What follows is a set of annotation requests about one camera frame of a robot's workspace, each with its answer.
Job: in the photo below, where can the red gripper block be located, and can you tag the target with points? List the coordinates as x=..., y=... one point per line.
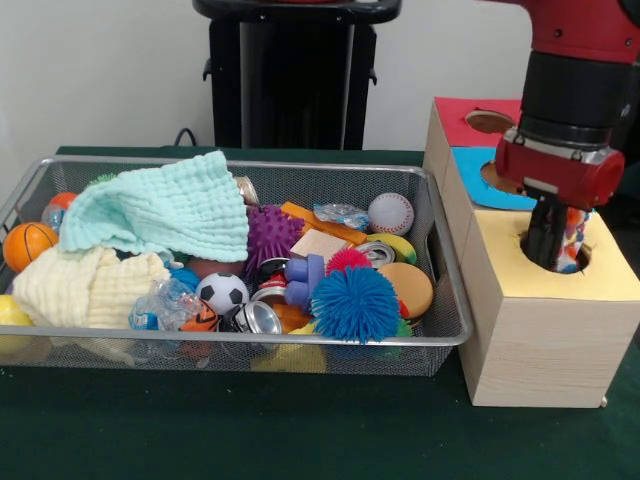
x=560, y=177

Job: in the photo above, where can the polka dot patterned cloth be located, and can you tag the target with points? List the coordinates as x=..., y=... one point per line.
x=575, y=235

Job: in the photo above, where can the blue spiky rubber ball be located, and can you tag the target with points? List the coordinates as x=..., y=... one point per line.
x=355, y=305

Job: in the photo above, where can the mint knitted cloth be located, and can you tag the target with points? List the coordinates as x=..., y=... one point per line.
x=165, y=210

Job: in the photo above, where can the cream knitted cloth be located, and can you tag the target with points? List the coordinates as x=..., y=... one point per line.
x=75, y=290

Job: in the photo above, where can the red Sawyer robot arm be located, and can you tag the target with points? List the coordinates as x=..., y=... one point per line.
x=575, y=75

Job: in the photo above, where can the wooden three-hole sorting box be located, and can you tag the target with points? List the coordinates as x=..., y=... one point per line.
x=550, y=350

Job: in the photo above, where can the toy burger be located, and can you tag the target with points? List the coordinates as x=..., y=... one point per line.
x=407, y=287

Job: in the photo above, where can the yellow banana toy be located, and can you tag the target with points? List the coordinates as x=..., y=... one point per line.
x=395, y=247

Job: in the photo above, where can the white baseball toy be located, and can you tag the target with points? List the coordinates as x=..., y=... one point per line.
x=391, y=212

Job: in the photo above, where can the pale wooden block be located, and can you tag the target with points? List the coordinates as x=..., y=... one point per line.
x=320, y=245

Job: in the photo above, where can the purple spiky ball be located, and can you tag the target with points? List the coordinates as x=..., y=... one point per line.
x=272, y=235

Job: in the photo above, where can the dark green tablecloth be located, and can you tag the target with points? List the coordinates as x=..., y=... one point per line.
x=300, y=435

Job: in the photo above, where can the small soccer ball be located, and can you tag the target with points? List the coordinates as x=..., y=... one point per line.
x=222, y=292

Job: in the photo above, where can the orange basketball toy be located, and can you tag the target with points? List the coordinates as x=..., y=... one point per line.
x=27, y=247

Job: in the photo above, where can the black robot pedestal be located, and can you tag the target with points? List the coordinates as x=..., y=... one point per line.
x=300, y=85

